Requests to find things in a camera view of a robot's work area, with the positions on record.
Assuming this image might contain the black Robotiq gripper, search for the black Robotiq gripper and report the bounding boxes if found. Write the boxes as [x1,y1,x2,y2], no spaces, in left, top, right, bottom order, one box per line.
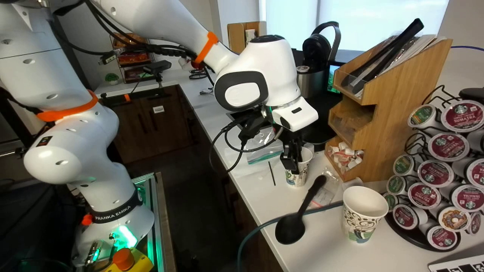
[278,128,308,175]

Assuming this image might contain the patterned paper cup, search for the patterned paper cup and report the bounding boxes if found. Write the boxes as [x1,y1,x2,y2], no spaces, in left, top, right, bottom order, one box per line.
[341,184,390,246]
[282,143,317,188]

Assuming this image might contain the black stir stick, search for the black stir stick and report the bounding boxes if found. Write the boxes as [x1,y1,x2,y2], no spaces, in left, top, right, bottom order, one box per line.
[266,159,278,188]

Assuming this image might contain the pile of creamer cups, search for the pile of creamer cups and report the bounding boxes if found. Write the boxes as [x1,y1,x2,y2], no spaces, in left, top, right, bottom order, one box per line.
[326,140,366,175]

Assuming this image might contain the black plastic spoon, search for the black plastic spoon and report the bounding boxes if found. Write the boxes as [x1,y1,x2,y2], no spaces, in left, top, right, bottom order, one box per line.
[273,173,329,246]

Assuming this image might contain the steel canister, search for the steel canister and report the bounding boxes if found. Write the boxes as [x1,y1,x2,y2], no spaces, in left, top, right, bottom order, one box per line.
[294,63,329,99]

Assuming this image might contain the green lid coffee pod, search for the green lid coffee pod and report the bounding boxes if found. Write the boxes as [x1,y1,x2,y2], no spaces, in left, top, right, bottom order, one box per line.
[406,102,438,129]
[391,152,418,178]
[385,173,408,196]

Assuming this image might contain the black coffee machine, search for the black coffee machine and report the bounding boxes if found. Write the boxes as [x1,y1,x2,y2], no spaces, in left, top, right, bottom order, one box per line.
[294,19,350,147]

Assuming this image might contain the wooden condiment organizer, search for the wooden condiment organizer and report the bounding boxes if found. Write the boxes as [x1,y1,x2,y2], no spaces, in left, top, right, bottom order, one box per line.
[323,34,453,184]

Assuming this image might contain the red lid coffee pod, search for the red lid coffee pod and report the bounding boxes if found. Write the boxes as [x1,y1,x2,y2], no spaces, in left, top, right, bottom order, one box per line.
[426,131,471,162]
[464,156,484,193]
[425,223,461,252]
[449,182,484,214]
[405,181,443,211]
[415,158,456,188]
[440,97,484,134]
[390,202,422,232]

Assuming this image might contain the wooden box with label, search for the wooden box with label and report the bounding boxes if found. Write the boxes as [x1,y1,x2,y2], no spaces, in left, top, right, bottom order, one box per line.
[225,19,267,54]

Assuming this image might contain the black tongs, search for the black tongs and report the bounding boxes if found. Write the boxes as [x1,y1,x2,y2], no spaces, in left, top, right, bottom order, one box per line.
[340,16,426,94]

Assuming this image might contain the dark wooden cabinet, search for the dark wooden cabinet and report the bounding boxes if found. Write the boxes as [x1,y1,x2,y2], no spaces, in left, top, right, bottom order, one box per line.
[99,82,204,164]

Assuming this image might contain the brown lid coffee pod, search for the brown lid coffee pod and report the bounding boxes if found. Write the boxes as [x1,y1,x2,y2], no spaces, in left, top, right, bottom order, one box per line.
[435,205,473,233]

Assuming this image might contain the grey laptop keyboard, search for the grey laptop keyboard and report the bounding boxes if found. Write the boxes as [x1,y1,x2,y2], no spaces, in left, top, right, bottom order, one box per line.
[426,252,484,272]

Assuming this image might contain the yellow emergency stop button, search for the yellow emergency stop button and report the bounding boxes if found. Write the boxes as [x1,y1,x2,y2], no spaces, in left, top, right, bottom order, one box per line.
[101,247,154,272]

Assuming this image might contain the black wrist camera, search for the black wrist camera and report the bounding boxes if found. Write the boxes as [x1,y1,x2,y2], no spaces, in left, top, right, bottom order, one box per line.
[234,110,269,144]

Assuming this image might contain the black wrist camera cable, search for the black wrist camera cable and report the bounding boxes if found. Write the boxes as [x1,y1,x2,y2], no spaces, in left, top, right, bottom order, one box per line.
[207,117,284,173]

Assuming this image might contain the black wire pod rack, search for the black wire pod rack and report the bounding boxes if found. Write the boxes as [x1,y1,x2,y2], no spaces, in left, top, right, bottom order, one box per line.
[382,82,484,253]

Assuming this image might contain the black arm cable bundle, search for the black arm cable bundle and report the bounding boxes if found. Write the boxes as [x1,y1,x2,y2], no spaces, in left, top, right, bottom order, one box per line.
[49,0,204,60]

